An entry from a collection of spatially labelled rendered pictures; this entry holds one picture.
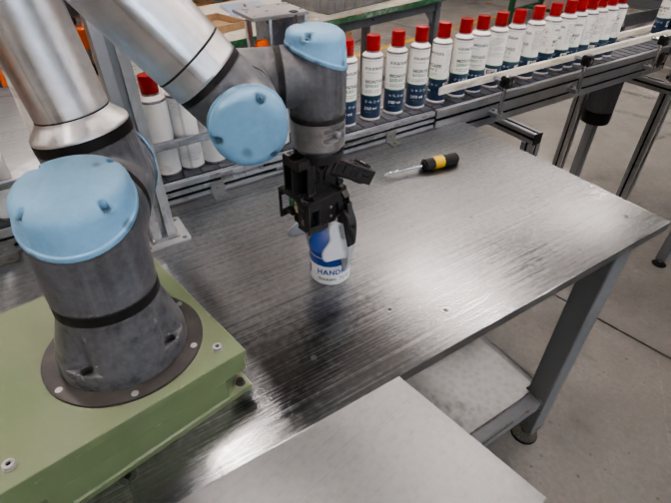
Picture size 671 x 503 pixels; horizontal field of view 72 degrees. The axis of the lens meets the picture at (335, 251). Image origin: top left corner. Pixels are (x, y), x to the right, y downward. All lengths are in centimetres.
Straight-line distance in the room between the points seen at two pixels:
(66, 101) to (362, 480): 54
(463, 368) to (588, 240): 64
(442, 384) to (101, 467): 103
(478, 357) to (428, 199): 66
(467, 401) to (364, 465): 85
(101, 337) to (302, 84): 37
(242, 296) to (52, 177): 36
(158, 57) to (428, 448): 51
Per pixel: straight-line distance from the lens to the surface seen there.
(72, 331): 58
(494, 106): 152
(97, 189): 51
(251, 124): 44
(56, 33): 60
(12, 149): 133
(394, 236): 91
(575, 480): 167
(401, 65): 125
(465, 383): 146
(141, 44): 45
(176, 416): 62
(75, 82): 61
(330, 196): 67
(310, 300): 77
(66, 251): 51
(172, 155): 103
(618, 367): 200
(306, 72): 59
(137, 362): 58
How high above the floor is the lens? 137
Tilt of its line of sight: 39 degrees down
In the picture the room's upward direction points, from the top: straight up
